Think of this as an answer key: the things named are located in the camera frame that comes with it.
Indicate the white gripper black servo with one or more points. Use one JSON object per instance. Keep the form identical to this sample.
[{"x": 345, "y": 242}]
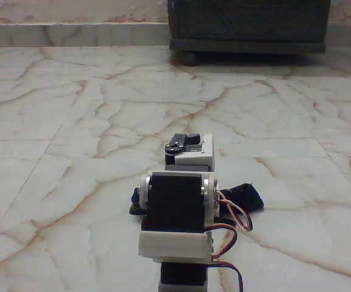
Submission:
[{"x": 190, "y": 142}]

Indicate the black cloth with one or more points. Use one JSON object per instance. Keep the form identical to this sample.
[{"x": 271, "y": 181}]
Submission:
[{"x": 248, "y": 200}]

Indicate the black cabinet caster wheel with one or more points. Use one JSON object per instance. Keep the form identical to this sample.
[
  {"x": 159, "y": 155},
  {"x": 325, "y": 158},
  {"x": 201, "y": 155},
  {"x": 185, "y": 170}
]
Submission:
[{"x": 188, "y": 58}]

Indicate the dark wooden cabinet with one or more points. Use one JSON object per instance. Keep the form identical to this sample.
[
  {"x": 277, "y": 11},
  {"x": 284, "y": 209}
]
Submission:
[{"x": 248, "y": 21}]

